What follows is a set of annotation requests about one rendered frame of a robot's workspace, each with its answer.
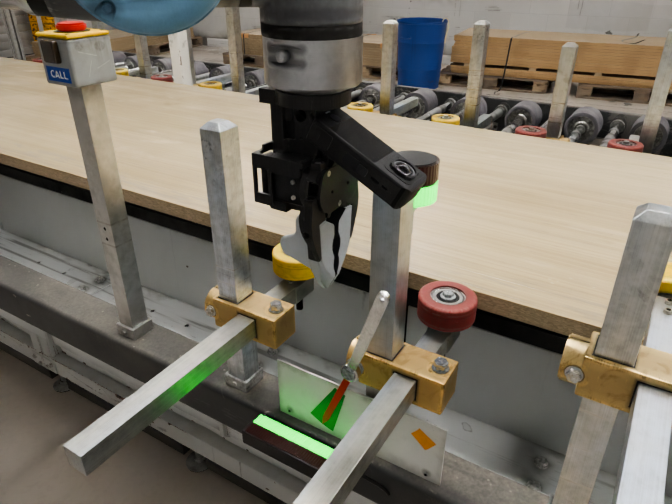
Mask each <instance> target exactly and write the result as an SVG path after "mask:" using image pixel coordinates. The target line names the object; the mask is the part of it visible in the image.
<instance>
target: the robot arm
mask: <svg viewBox="0 0 672 504"><path fill-rule="evenodd" d="M223 7H259V11H260V25H261V35H262V41H263V60H264V78H265V83H266V84H267V85H268V86H270V87H267V86H266V87H260V88H258V89H259V102H260V103H267V104H270V110H271V129H272V140H271V141H269V142H267V143H264V144H262V148H261V149H259V150H257V151H255V152H252V153H251V156H252V169H253V183H254V197H255V202H258V203H262V204H266V205H269V206H270V208H272V209H275V210H279V211H283V212H288V211H290V210H291V209H294V210H298V211H300V214H299V215H298V216H297V218H296V231H295V233H293V234H289V235H285V236H283V237H282V238H281V240H280V245H281V248H282V250H283V252H284V253H285V254H287V255H288V256H290V257H292V258H293V259H295V260H297V261H298V262H300V263H302V264H304V265H305V266H307V267H309V268H310V269H311V271H312V273H313V275H314V277H315V279H316V281H317V282H318V283H319V285H320V286H321V287H323V288H328V286H331V285H332V283H333V282H334V280H335V279H336V277H337V276H338V274H339V272H340V270H341V267H342V264H343V261H344V258H345V256H346V253H347V249H348V246H349V241H350V238H351V237H352V233H353V228H354V224H355V219H356V214H357V209H358V200H359V190H358V181H359V182H361V183H362V184H363V185H364V186H366V187H367V188H368V189H369V190H371V191H372V192H373V193H375V194H376V195H377V196H378V197H380V198H381V199H382V200H383V201H385V202H386V203H387V204H388V205H390V206H391V207H392V208H393V209H399V208H402V207H403V206H405V205H406V204H407V203H408V202H409V201H411V200H412V199H413V198H414V197H416V195H417V194H418V193H419V191H420V190H421V188H422V187H423V185H424V184H425V182H426V178H427V176H426V174H425V173H424V172H422V171H421V170H420V169H418V168H417V167H416V166H415V165H413V164H412V163H411V162H409V161H408V160H407V159H405V158H404V157H403V156H402V155H400V154H399V153H398V152H396V151H395V150H394V149H392V148H391V147H390V146H389V145H387V144H386V143H385V142H383V141H382V140H381V139H379V138H378V137H377V136H376V135H374V134H373V133H372V132H370V131H369V130H368V129H366V128H365V127H364V126H363V125H361V124H360V123H359V122H357V121H356V120H355V119H353V118H352V117H351V116H350V115H348V114H347V113H346V112H344V111H343V110H342V109H341V107H344V106H347V105H349V104H350V103H351V92H352V88H355V87H357V86H358V85H359V84H360V83H361V82H362V66H363V0H0V8H2V9H12V10H23V11H25V12H27V13H29V14H31V15H34V16H45V17H56V18H66V19H77V20H87V21H98V22H103V23H105V24H107V25H109V26H111V27H114V28H116V29H118V30H121V31H124V32H128V33H132V34H136V35H143V36H164V35H170V34H175V33H178V32H181V31H184V30H186V29H188V28H191V27H192V26H194V25H196V24H197V23H199V22H200V21H202V20H203V19H204V18H206V17H207V16H208V15H209V14H210V13H211V12H212V11H213V10H214V8H223ZM269 150H273V152H268V153H266V154H263V153H265V152H267V151H269ZM257 168H260V169H261V175H262V191H263V192H260V191H259V189H258V174H257Z"/></svg>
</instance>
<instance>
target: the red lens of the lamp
mask: <svg viewBox="0 0 672 504"><path fill-rule="evenodd" d="M435 156H436V155H435ZM436 157H437V162H436V163H435V164H433V165H429V166H424V167H417V168H418V169H420V170H421V171H422V172H424V173H425V174H426V176H427V178H426V182H425V184H424V185H423V186H428V185H431V184H434V183H436V182H437V181H438V177H439V167H440V158H439V157H438V156H436Z"/></svg>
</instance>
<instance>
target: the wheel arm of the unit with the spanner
mask: <svg viewBox="0 0 672 504"><path fill-rule="evenodd" d="M459 335H460V331H459V332H442V331H437V330H434V329H432V328H430V327H428V328H427V329H426V332H425V334H424V335H423V336H422V337H421V339H420V340H419V341H418V343H417V344H416V345H415V346H416V347H419V348H422V349H424V350H427V351H430V352H433V353H436V354H438V355H441V356H444V355H445V354H446V353H448V352H449V350H450V349H451V347H452V346H453V344H454V343H455V341H456V340H457V338H458V337H459ZM415 390H416V381H415V380H413V379H410V378H408V377H405V376H402V375H400V374H397V373H394V374H393V375H392V376H391V377H390V379H389V380H388V381H387V383H386V384H385V385H384V386H383V388H382V389H381V390H380V392H379V393H378V394H377V395H376V397H375V398H374V399H373V401H372V402H371V403H370V404H369V406H368V407H367V408H366V410H365V411H364V412H363V413H362V415H361V416H360V417H359V419H358V420H357V421H356V422H355V424H354V425H353V426H352V428H351V429H350V430H349V431H348V433H347V434H346V435H345V437H344V438H343V439H342V440H341V442H340V443H339V444H338V446H337V447H336V448H335V449H334V451H333V452H332V453H331V455H330V456H329V457H328V459H327V460H326V461H325V462H324V464H323V465H322V466H321V468H320V469H319V470H318V471H317V473H316V474H315V475H314V477H313V478H312V479H311V480H310V482H309V483H308V484H307V486H306V487H305V488H304V489H303V491H302V492H301V493H300V495H299V496H298V497H297V498H296V500H295V501H294V502H293V504H343V503H344V501H345V500H346V498H347V497H348V495H349V494H350V493H351V491H352V490H353V488H354V487H355V485H356V484H357V482H358V481H359V479H360V478H361V476H362V475H363V474H364V472H365V471H366V469H367V468H368V466H369V465H370V463H371V462H372V460H373V459H374V457H375V456H376V455H377V453H378V452H379V450H380V449H381V447H382V446H383V444H384V443H385V441H386V440H387V438H388V437H389V436H390V434H391V433H392V431H393V430H394V428H395V427H396V425H397V424H398V422H399V421H400V419H401V418H402V417H403V415H404V414H405V412H406V411H407V409H408V408H409V406H410V405H411V403H412V402H413V400H414V399H415Z"/></svg>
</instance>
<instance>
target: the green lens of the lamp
mask: <svg viewBox="0 0 672 504"><path fill-rule="evenodd" d="M437 188H438V181H437V182H436V183H435V184H434V185H432V186H430V187H426V188H421V190H420V191H419V193H418V194H417V195H416V197H414V207H424V206H428V205H431V204H433V203H434V202H435V201H436V199H437Z"/></svg>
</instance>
